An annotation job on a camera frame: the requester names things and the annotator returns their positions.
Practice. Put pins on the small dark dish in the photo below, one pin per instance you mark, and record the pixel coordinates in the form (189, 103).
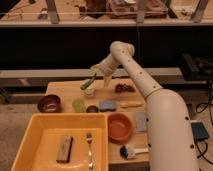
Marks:
(92, 109)

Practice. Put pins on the brown sponge block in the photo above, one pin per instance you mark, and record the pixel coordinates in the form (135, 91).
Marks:
(63, 155)

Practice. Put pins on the blue pedal box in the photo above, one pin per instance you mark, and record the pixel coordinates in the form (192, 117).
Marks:
(199, 131)

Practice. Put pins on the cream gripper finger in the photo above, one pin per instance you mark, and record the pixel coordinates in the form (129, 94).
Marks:
(107, 80)

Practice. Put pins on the yellow plastic tray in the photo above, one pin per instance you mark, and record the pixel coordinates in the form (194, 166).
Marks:
(40, 144)

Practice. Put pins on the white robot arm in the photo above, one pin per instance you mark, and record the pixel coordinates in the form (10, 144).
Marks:
(170, 137)

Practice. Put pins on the dark purple bowl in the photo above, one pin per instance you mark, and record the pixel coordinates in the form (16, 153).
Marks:
(49, 104)

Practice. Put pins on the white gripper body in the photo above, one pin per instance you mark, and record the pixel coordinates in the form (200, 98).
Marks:
(107, 66)

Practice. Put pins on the orange bowl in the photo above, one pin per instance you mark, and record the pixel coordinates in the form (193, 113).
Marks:
(120, 128)

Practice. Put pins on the white handled brush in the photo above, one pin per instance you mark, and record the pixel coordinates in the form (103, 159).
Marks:
(129, 152)

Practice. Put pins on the green vegetable stick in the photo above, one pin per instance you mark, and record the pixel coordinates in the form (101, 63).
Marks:
(88, 83)

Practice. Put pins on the silver fork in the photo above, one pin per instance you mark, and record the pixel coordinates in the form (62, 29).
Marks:
(90, 159)

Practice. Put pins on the wooden table board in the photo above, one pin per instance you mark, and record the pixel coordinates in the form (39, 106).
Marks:
(70, 90)

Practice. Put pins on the blue sponge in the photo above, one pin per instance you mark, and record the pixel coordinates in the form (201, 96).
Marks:
(107, 105)

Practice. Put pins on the green small cup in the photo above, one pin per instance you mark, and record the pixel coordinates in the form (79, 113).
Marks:
(79, 106)

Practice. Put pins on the grey blue cloth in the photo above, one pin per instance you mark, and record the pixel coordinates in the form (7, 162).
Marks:
(140, 121)

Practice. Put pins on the yellow banana piece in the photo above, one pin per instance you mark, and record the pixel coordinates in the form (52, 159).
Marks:
(130, 104)

